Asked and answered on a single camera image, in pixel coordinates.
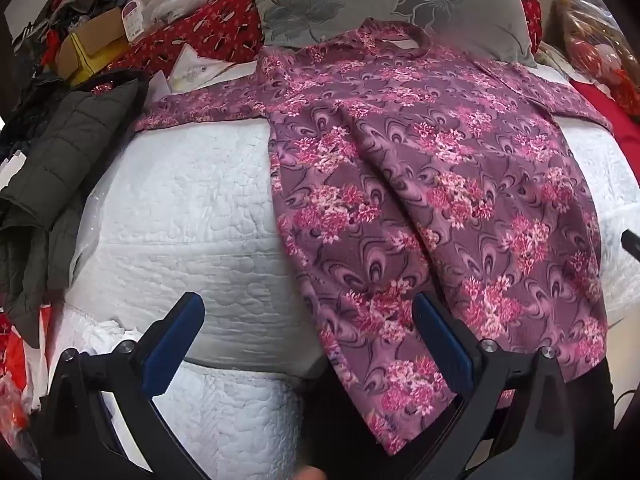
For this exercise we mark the plastic-wrapped gift basket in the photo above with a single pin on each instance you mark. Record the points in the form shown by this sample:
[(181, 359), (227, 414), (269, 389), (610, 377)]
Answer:
[(595, 40)]

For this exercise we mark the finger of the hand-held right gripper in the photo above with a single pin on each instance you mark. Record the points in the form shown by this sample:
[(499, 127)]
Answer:
[(632, 239)]

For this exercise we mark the red cloth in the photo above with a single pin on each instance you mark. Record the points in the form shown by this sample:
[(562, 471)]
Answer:
[(615, 105)]

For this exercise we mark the cardboard box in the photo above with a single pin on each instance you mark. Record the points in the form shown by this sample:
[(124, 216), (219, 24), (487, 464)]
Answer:
[(100, 30)]

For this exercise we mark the purple floral shirt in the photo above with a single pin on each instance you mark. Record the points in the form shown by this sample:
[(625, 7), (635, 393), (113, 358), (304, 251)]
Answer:
[(400, 160)]

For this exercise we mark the red and white plastic bag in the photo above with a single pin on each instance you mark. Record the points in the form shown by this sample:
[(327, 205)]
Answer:
[(15, 360)]

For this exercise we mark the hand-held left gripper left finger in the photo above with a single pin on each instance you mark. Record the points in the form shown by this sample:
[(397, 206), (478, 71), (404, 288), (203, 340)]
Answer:
[(172, 340)]

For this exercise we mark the dark green puffer jacket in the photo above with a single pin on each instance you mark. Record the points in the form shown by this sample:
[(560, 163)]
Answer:
[(60, 150)]

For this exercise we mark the white folded cloth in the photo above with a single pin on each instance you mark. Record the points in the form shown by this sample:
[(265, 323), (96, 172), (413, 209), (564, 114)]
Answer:
[(192, 72)]

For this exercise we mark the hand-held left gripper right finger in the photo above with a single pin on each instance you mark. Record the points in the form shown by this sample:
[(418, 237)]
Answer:
[(445, 340)]

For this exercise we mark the white quilted bedspread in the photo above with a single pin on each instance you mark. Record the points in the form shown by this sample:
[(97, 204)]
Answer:
[(190, 200)]

